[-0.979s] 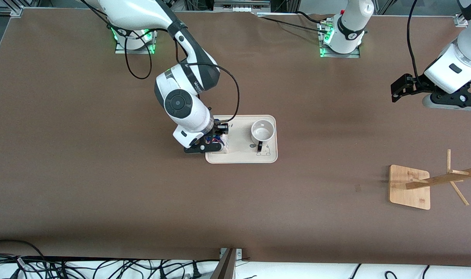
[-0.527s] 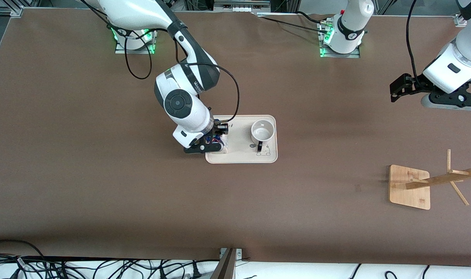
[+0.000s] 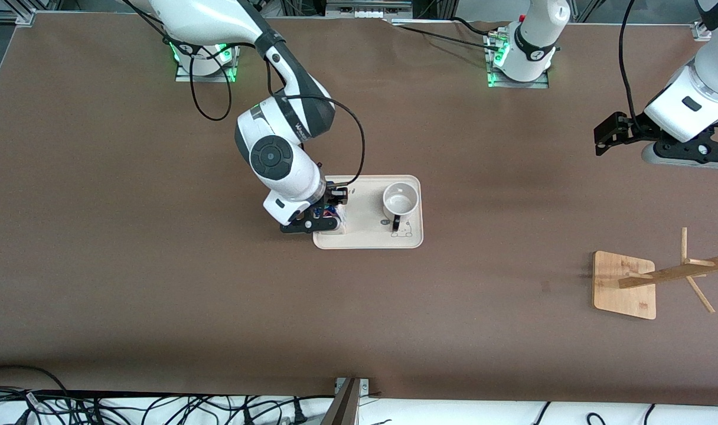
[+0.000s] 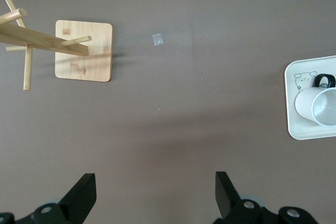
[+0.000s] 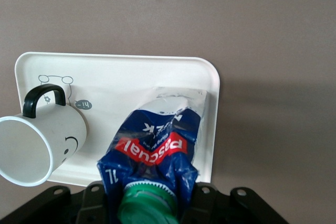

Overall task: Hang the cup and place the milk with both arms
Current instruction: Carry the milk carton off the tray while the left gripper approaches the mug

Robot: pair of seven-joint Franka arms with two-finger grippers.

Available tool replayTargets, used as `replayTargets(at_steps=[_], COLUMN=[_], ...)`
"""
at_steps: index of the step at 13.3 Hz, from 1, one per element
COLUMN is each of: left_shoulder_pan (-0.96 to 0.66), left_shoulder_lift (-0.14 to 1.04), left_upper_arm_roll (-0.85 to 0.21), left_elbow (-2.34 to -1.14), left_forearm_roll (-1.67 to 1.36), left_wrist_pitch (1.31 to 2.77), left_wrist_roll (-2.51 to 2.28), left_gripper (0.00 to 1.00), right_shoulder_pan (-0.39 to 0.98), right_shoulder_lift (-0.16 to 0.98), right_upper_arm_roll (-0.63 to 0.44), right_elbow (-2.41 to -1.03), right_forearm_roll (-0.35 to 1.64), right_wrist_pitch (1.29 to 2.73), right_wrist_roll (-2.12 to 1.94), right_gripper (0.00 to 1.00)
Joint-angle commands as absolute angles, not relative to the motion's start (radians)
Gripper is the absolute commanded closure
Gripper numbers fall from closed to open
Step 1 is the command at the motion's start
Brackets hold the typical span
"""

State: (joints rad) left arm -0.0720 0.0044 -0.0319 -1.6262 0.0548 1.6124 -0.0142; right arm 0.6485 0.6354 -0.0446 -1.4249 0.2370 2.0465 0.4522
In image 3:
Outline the blue milk carton green cap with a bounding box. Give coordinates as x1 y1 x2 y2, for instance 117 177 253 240
315 204 352 235

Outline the white smiley mug black handle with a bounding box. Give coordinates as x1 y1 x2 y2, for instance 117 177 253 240
383 182 420 233

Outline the wooden cup rack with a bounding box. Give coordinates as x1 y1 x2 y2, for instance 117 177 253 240
592 227 718 321

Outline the cream rabbit print tray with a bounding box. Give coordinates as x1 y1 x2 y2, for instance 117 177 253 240
313 175 424 250

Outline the white power strip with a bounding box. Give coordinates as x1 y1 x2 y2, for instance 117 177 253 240
325 0 414 19

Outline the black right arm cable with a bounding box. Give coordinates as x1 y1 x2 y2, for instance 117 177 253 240
123 0 367 188

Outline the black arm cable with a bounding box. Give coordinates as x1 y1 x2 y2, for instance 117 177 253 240
617 0 638 128
123 0 367 188

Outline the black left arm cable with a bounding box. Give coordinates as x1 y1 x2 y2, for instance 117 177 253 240
617 0 638 128

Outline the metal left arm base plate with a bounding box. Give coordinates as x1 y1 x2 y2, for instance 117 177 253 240
486 30 550 89

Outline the black base power cable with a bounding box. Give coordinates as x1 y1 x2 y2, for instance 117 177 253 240
451 17 502 40
386 21 504 55

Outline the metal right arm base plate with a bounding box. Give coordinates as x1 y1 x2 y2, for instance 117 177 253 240
175 35 237 83

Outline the small metal post bracket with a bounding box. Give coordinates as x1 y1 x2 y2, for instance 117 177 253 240
334 378 370 397

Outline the grey metal post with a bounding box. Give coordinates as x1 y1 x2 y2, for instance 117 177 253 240
321 378 363 425

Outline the black floor cable tangle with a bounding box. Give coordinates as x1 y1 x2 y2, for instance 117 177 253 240
0 387 141 425

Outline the black floor cable loop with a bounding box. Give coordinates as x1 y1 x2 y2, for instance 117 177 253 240
0 365 71 425

